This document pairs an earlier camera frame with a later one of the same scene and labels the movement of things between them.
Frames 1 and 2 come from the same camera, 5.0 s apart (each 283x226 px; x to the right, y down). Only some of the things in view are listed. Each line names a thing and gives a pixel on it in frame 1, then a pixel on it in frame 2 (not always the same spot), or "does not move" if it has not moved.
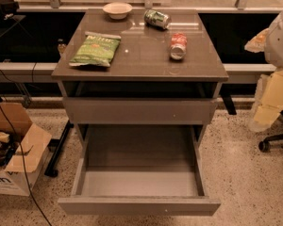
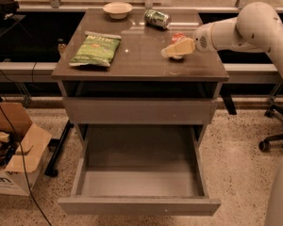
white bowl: x=117 y=10 does not move
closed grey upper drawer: x=139 y=111 does not move
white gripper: x=280 y=44 -> x=202 y=40
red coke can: x=178 y=46 does not move
